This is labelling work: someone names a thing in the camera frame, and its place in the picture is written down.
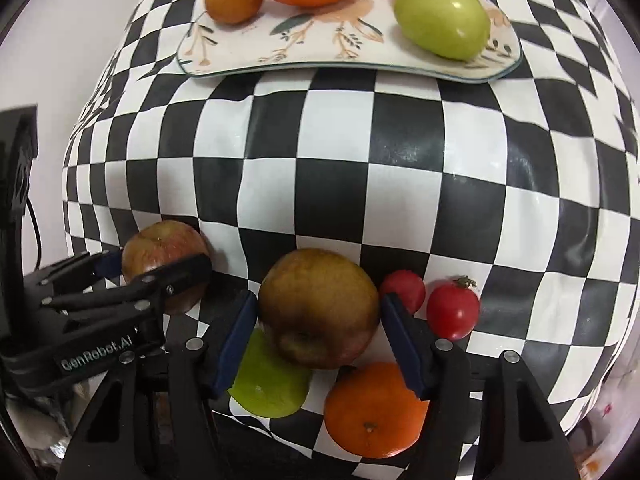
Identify reddish brown apple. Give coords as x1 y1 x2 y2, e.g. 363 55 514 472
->
122 220 212 315

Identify small green apple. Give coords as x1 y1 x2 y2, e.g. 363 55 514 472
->
228 327 314 418

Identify dark red brown apple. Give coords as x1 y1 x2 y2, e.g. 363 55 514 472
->
258 248 380 370

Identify large green apple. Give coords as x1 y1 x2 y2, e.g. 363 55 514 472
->
393 0 490 61

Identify larger red tomato with stem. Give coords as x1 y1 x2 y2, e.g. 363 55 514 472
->
426 275 480 341

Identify small red tomato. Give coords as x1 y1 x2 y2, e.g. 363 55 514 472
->
378 270 426 315

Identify black white checkered cloth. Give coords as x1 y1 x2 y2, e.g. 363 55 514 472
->
60 0 640 480

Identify floral ceramic plate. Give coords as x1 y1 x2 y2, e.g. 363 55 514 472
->
176 0 523 84

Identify black camera mount box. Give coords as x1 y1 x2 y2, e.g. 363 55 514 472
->
1 105 38 338

